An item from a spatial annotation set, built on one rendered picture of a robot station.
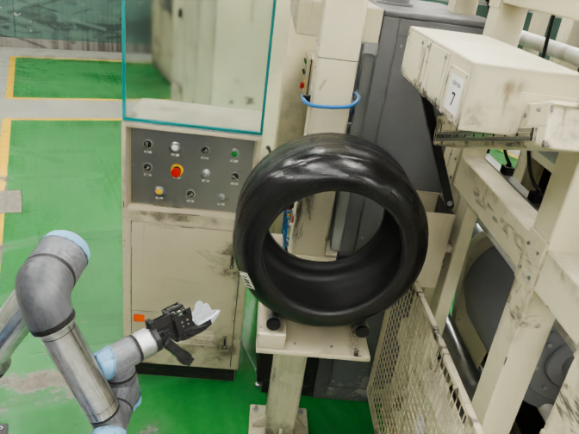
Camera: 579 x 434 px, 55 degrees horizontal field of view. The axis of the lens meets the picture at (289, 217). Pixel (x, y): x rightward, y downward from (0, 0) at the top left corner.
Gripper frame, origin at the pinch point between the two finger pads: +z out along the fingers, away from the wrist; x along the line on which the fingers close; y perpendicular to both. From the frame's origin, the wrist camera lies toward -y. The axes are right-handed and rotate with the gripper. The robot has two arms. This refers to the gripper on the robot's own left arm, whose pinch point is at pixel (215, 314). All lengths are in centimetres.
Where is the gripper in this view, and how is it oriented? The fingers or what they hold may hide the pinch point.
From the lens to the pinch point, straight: 160.6
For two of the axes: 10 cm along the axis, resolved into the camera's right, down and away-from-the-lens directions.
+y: -2.0, -9.4, -2.7
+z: 7.4, -3.3, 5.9
